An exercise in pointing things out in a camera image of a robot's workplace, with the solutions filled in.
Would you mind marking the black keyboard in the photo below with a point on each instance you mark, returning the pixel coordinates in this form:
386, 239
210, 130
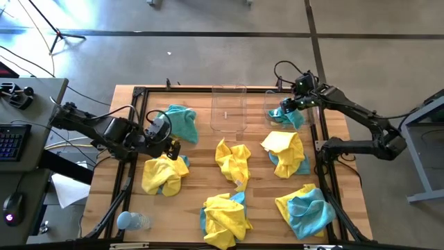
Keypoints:
12, 142

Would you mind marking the black desk clamp tool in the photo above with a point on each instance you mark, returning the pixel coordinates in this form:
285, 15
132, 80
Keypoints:
19, 99

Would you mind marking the white paper sheet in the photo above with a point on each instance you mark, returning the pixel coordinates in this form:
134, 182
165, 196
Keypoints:
69, 191

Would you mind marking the silver metal bracket plate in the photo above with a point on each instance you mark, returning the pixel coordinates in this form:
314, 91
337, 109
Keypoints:
128, 246
322, 247

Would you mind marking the dark red screen device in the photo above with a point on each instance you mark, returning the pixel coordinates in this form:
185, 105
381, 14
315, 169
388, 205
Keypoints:
7, 70

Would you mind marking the black computer mouse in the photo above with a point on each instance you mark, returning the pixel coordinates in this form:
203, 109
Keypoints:
13, 208

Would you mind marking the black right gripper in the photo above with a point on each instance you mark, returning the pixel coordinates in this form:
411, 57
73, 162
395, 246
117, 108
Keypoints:
305, 101

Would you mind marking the yellow microfiber towel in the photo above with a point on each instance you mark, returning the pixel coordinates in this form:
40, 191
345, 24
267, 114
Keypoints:
163, 173
284, 205
288, 149
232, 161
223, 218

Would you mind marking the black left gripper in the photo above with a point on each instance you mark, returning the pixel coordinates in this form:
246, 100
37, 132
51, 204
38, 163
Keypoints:
154, 147

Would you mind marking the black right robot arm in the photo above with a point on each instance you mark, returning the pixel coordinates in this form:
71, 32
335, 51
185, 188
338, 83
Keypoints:
360, 114

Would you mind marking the clear water bottle blue cap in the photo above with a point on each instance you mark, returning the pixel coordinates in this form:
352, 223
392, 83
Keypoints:
137, 221

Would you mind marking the frame corner mounting plate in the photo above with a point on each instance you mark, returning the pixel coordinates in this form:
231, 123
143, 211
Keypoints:
320, 144

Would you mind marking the grey desk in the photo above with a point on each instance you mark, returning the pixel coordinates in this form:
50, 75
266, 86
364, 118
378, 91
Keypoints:
38, 114

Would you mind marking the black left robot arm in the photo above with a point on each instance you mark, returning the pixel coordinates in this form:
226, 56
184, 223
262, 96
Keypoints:
86, 126

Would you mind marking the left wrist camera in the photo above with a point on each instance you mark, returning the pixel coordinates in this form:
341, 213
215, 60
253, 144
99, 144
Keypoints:
156, 127

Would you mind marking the teal microfiber towel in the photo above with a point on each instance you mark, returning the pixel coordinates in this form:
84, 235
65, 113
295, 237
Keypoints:
182, 123
293, 119

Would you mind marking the clear plastic basket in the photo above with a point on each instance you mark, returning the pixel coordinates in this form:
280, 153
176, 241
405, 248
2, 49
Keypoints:
229, 104
268, 97

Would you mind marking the black table edge clamp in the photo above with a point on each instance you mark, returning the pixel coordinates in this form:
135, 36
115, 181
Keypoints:
279, 82
168, 83

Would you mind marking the black aluminium table frame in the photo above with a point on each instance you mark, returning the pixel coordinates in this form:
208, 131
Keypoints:
190, 90

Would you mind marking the black tripod stand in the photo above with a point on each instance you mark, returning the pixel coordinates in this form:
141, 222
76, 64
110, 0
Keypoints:
57, 33

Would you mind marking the grey metal side table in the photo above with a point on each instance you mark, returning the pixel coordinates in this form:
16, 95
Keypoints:
421, 166

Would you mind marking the black support beam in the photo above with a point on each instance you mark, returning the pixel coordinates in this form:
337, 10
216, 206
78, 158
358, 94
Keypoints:
67, 167

